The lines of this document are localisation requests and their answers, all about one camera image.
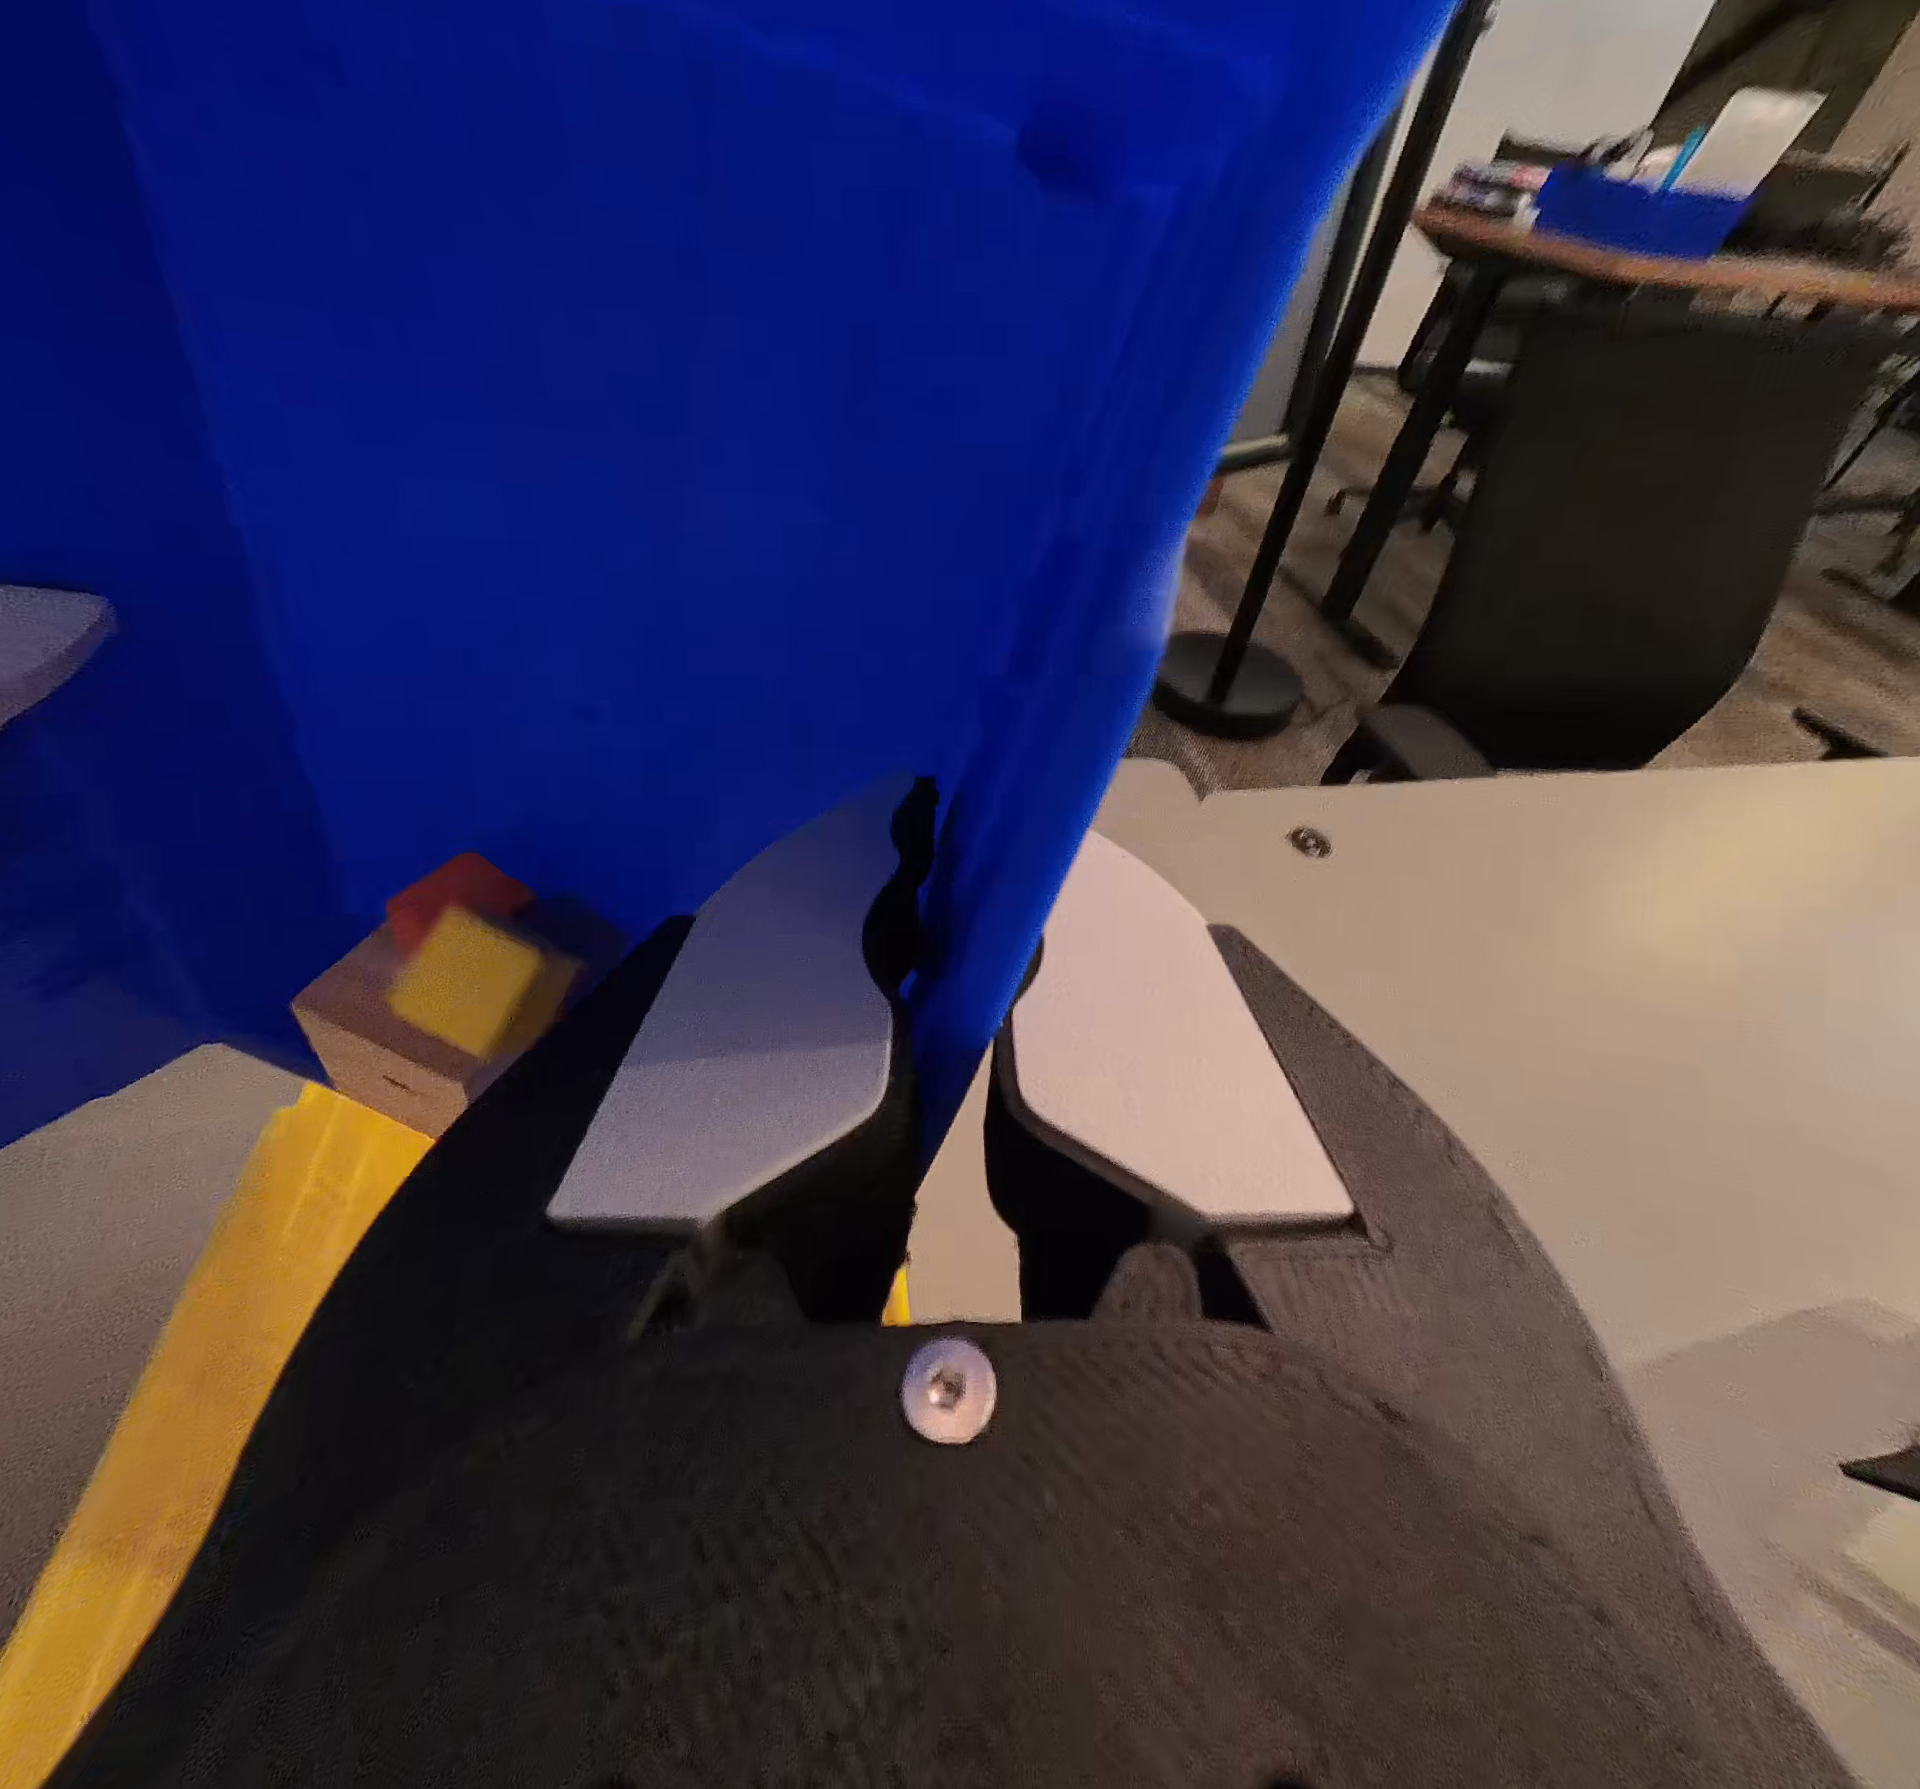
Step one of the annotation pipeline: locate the blue plastic box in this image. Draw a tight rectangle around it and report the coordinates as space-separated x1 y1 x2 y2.
0 0 1521 1221

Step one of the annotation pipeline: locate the black mesh office chair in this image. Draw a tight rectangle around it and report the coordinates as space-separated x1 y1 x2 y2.
1328 305 1898 784

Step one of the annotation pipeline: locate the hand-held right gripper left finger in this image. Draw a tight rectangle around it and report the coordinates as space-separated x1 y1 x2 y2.
546 770 939 1325

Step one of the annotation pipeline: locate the small blue bin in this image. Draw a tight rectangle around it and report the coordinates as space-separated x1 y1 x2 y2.
1531 162 1758 258

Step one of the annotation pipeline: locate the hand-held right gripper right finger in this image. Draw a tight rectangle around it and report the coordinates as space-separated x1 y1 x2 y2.
981 830 1359 1321

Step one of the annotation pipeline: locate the pile of wooden cubes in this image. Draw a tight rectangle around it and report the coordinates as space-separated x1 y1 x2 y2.
292 849 588 1140

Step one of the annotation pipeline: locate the black round-base pole stand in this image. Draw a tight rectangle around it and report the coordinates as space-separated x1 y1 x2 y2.
1151 0 1548 743

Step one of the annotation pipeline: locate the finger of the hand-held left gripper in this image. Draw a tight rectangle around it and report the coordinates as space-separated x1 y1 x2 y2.
0 586 118 727

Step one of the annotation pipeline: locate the yellow plastic box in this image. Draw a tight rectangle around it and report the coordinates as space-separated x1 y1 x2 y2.
0 1082 911 1789

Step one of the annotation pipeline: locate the round wooden background table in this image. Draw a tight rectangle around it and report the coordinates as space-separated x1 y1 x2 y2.
1411 202 1920 627

